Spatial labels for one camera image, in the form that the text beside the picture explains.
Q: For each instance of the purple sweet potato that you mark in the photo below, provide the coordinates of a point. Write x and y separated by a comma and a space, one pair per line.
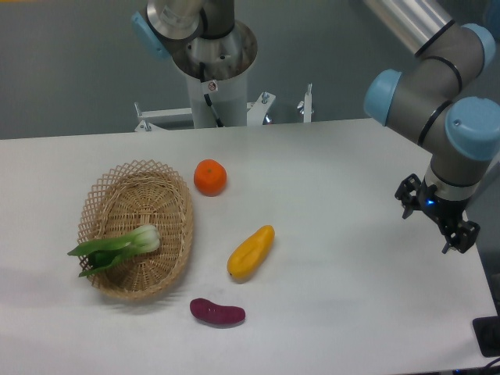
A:
218, 315

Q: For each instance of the yellow mango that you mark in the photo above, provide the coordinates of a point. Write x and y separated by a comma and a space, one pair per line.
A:
251, 253

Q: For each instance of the white clamp post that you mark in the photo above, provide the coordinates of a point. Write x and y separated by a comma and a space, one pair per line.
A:
305, 106

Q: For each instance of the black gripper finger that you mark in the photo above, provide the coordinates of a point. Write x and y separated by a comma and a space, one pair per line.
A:
461, 237
407, 195

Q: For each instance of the green bok choy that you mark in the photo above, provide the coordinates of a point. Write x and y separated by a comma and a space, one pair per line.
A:
104, 253

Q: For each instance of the orange tangerine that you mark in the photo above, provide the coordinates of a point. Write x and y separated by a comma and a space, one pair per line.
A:
210, 177

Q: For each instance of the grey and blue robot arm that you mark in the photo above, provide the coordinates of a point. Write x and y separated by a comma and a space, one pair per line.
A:
424, 106

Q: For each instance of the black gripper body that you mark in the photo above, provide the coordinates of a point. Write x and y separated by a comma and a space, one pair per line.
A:
446, 213

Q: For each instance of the black device at table edge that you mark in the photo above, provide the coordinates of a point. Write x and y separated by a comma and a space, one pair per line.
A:
486, 330

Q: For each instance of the white metal bracket frame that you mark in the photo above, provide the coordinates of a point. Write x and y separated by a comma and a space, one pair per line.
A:
176, 119

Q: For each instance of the woven wicker basket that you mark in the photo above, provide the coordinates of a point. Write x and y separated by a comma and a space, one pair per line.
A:
146, 207

